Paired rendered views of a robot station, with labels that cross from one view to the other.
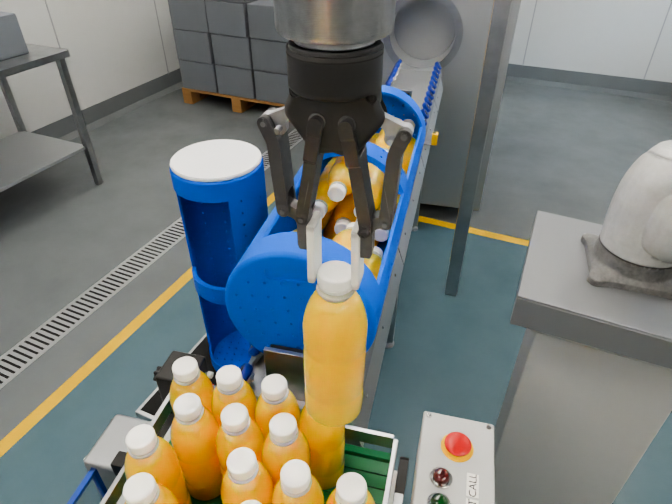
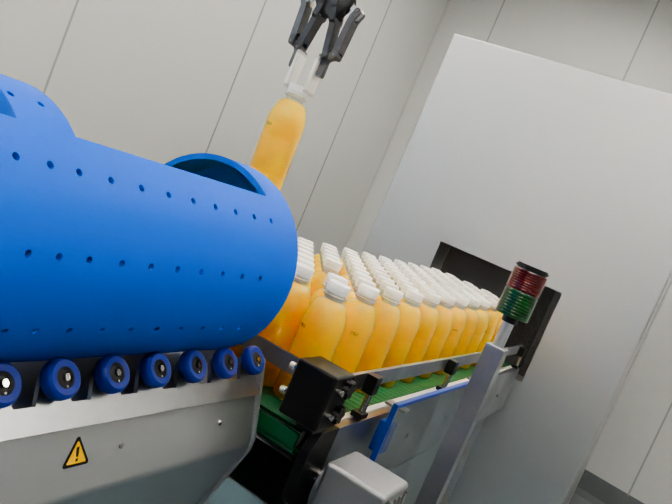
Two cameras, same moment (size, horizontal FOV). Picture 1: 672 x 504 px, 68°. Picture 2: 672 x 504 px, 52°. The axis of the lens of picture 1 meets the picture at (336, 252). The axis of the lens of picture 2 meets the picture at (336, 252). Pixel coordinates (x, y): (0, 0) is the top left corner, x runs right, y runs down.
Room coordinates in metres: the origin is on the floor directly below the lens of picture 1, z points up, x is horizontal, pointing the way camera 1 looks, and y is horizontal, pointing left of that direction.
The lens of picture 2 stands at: (1.64, 0.44, 1.26)
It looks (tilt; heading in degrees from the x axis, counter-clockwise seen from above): 5 degrees down; 192
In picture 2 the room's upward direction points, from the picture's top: 23 degrees clockwise
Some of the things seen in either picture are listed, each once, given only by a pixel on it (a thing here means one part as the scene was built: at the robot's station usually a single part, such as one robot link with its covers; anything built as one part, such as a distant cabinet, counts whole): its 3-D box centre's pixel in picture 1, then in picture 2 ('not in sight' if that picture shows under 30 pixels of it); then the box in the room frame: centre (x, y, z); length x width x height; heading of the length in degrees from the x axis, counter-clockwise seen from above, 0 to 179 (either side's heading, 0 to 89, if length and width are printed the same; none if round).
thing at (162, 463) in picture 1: (157, 480); (346, 343); (0.40, 0.27, 1.00); 0.07 x 0.07 x 0.19
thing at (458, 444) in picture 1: (457, 444); not in sight; (0.39, -0.17, 1.11); 0.04 x 0.04 x 0.01
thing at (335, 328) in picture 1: (334, 349); (277, 144); (0.40, 0.00, 1.29); 0.07 x 0.07 x 0.19
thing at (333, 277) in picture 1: (335, 281); (297, 93); (0.40, 0.00, 1.39); 0.04 x 0.04 x 0.02
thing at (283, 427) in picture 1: (283, 429); not in sight; (0.42, 0.07, 1.10); 0.04 x 0.04 x 0.02
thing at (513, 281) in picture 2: not in sight; (526, 281); (0.33, 0.52, 1.23); 0.06 x 0.06 x 0.04
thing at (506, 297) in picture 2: not in sight; (516, 304); (0.33, 0.52, 1.18); 0.06 x 0.06 x 0.05
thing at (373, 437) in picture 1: (280, 417); (231, 329); (0.54, 0.10, 0.96); 0.40 x 0.01 x 0.03; 76
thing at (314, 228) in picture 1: (314, 247); (314, 76); (0.41, 0.02, 1.43); 0.03 x 0.01 x 0.07; 166
